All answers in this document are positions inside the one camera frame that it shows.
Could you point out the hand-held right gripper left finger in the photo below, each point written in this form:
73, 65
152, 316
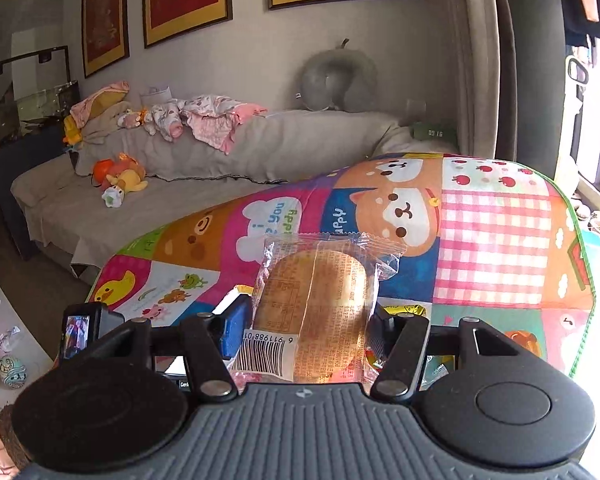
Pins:
238, 328

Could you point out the green digital clock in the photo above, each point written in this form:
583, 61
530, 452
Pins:
434, 131

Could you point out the white low table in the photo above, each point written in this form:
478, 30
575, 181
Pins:
10, 310

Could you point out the colourful printed play mat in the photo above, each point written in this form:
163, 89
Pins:
485, 240

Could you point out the pink and beige cloth pile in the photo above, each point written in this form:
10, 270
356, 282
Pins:
97, 107

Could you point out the orange plush toy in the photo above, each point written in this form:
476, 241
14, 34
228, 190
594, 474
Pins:
122, 164

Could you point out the grey neck pillow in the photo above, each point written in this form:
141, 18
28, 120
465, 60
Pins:
320, 82

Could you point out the grey curtain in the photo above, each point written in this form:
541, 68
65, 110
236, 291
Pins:
510, 60

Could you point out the yellow plush toy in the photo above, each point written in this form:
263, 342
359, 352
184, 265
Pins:
129, 180

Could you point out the grey sofa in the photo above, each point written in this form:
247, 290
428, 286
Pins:
190, 195

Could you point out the yellow snack packet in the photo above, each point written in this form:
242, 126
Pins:
405, 310
242, 292

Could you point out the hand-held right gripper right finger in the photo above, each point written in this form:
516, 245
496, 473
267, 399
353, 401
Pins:
378, 336

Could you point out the painted egg toy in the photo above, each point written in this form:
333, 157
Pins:
12, 371

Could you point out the narrow red framed picture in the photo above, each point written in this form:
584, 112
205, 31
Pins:
105, 15

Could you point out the blue bowl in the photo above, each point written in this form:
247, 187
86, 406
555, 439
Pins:
594, 245

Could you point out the pile of pink baby clothes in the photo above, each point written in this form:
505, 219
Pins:
210, 117

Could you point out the round pastry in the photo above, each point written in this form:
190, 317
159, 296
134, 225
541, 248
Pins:
314, 300

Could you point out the glass tank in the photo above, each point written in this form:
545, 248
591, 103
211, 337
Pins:
25, 105

